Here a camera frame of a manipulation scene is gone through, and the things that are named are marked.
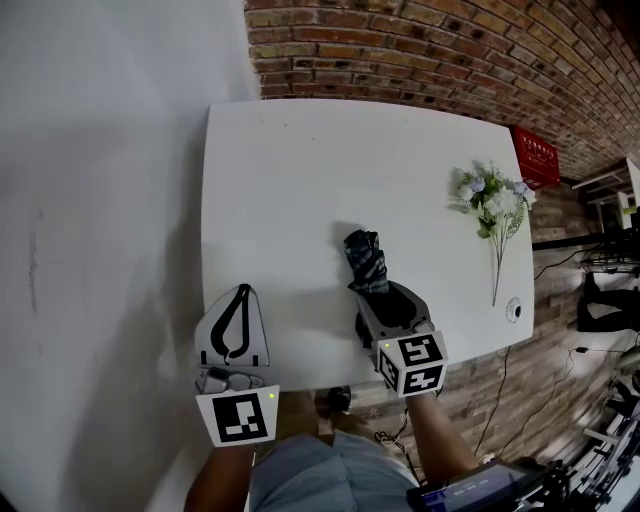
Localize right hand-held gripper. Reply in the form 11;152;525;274
354;279;450;400

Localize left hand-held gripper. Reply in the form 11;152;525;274
193;283;282;448

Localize red fire equipment box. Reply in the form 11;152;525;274
509;124;562;192

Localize person's left forearm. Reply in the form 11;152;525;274
183;441;257;512

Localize white artificial flower bouquet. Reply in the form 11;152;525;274
446;158;539;308

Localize black fan cable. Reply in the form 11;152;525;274
473;343;512;457

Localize person's light blue clothing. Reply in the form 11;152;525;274
247;431;422;512

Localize dark tablet with screen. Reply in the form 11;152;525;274
405;458;547;512

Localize white metal rack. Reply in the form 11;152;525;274
581;378;640;502

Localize person's right forearm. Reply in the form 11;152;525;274
406;391;482;485

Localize black floor cable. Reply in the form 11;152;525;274
498;343;577;452

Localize person's black shoe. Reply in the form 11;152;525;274
326;386;352;415

